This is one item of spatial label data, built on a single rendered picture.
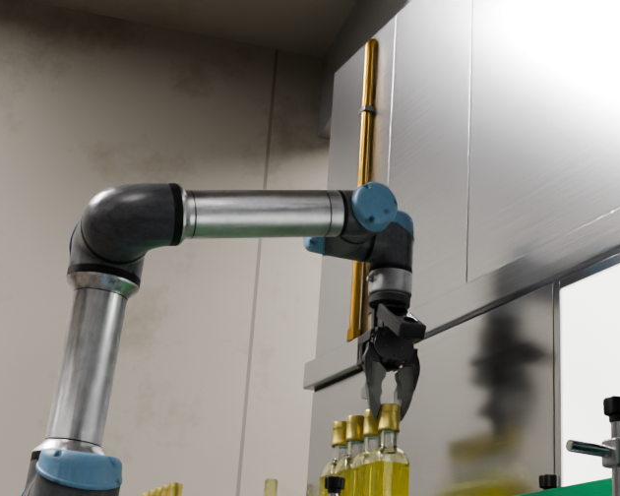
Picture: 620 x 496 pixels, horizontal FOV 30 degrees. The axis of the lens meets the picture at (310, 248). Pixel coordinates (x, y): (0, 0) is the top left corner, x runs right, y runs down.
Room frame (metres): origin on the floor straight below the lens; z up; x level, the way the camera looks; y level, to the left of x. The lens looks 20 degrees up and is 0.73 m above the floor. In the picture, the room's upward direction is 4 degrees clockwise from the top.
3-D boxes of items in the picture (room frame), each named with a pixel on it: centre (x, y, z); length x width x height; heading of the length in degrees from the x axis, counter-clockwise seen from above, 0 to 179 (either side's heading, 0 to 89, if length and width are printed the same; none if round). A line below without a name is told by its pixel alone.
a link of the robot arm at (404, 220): (1.90, -0.14, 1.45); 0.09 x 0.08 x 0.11; 108
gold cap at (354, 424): (1.99, -0.10, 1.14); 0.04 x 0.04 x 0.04
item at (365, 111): (2.34, -0.10, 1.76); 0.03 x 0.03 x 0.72; 23
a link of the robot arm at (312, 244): (1.86, -0.05, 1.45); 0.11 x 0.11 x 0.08; 18
